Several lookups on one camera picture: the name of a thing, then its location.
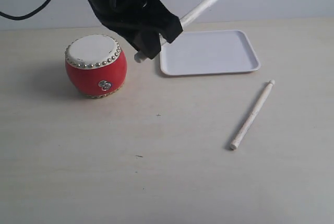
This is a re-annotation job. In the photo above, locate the white wooden drumstick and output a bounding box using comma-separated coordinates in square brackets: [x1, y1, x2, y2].
[230, 79, 276, 150]
[134, 0, 242, 64]

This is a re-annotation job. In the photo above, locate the small red drum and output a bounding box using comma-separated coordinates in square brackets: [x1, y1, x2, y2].
[65, 34, 127, 98]

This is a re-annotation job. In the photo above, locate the white rectangular tray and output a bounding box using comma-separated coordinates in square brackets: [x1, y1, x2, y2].
[159, 30, 261, 76]

